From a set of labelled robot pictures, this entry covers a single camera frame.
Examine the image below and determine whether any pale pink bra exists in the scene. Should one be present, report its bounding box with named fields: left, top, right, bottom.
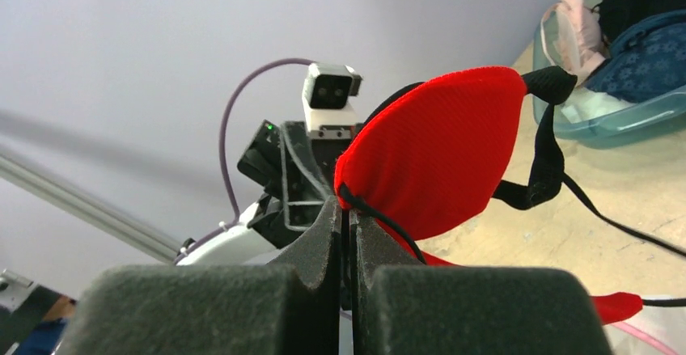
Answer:
left=539, top=0, right=605, bottom=85

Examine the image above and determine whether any pink-trimmed white laundry bag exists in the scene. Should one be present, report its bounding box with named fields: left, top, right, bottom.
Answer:
left=604, top=306, right=685, bottom=354

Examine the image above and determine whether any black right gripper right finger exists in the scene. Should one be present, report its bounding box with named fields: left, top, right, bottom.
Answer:
left=349, top=214, right=611, bottom=354

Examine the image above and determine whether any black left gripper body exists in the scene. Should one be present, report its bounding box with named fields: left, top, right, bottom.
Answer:
left=236, top=119, right=366, bottom=251

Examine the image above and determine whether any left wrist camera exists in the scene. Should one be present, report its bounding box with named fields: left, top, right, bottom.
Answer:
left=302, top=62, right=362, bottom=140

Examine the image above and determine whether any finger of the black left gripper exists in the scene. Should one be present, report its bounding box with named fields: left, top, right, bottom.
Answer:
left=280, top=120, right=332, bottom=232

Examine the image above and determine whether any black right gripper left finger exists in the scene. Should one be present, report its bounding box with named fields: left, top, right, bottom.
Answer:
left=57, top=198, right=341, bottom=355

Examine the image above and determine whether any red and black bra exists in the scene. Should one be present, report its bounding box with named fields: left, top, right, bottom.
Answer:
left=333, top=65, right=686, bottom=326

